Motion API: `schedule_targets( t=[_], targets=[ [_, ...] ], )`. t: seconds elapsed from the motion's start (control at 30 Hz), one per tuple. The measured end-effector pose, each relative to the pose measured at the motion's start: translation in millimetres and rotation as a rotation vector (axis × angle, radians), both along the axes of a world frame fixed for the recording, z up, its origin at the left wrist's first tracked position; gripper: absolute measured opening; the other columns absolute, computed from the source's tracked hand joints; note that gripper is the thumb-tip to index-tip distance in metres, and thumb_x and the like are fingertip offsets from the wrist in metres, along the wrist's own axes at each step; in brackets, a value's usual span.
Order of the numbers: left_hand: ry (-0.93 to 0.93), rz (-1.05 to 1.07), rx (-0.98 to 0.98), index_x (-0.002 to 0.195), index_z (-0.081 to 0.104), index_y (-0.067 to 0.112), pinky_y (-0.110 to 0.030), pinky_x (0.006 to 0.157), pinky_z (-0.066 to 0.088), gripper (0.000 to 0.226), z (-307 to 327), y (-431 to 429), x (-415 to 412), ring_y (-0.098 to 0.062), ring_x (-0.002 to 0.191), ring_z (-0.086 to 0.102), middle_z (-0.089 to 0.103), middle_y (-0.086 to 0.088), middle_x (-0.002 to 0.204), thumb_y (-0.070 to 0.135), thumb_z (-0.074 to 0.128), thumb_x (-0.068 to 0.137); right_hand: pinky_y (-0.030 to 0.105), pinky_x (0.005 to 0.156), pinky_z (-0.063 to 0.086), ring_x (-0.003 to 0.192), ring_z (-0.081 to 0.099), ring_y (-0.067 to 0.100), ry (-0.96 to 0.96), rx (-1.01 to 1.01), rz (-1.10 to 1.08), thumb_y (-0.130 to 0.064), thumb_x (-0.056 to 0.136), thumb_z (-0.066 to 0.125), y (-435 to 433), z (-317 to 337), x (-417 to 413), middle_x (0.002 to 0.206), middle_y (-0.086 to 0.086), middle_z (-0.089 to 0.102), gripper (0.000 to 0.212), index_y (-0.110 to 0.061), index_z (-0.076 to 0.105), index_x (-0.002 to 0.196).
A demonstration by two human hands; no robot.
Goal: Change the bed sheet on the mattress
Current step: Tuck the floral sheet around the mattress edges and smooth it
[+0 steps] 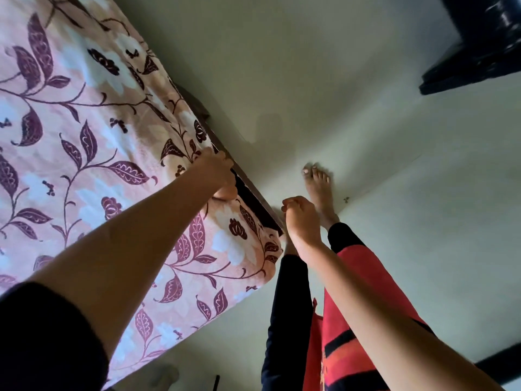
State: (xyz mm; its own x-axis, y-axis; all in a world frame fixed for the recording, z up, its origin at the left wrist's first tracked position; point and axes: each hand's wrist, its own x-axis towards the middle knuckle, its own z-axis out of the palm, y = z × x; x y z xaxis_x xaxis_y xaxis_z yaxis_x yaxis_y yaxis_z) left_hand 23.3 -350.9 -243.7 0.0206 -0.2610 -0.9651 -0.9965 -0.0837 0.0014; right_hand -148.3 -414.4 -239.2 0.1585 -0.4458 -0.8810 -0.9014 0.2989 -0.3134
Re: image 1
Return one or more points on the person's left hand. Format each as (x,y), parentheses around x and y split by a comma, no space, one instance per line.
(220,171)

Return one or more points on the person's right hand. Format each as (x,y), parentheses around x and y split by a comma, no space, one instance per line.
(301,223)

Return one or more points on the pink floral bed sheet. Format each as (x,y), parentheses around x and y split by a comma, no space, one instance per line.
(81,138)

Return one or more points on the dark wooden bed frame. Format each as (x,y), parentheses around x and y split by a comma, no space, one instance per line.
(252,199)

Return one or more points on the person's right forearm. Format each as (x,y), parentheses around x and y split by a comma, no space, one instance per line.
(386,329)

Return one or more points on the person's left forearm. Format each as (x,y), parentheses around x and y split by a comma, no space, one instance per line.
(122,256)

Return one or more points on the person's black trousers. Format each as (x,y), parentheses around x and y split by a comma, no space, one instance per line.
(287,321)

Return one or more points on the person's left foot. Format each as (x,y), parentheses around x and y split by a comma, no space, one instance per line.
(290,249)

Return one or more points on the person's pink garment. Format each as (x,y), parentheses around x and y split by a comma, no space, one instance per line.
(346,362)

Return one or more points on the black framed white daybed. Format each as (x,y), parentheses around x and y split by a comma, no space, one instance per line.
(480,36)

